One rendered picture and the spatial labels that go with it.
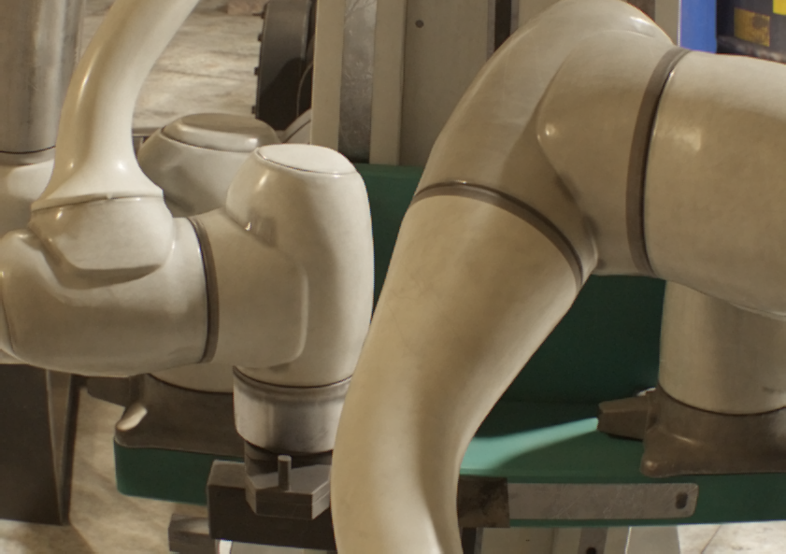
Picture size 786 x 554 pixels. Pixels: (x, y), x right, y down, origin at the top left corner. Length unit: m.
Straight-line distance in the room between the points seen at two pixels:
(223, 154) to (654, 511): 0.50
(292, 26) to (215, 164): 2.53
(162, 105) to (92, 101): 6.19
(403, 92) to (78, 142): 0.56
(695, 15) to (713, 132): 4.57
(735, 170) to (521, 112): 0.13
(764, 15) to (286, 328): 4.53
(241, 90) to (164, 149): 6.10
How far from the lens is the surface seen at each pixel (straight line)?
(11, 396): 3.84
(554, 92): 0.97
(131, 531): 3.97
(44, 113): 1.45
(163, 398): 1.61
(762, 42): 5.72
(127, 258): 1.21
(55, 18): 1.42
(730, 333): 1.56
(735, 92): 0.94
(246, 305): 1.24
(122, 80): 1.25
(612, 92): 0.96
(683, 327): 1.58
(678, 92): 0.95
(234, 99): 7.50
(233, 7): 9.21
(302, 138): 3.02
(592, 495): 1.61
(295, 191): 1.24
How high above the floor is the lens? 1.88
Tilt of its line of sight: 19 degrees down
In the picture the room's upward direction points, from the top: 3 degrees clockwise
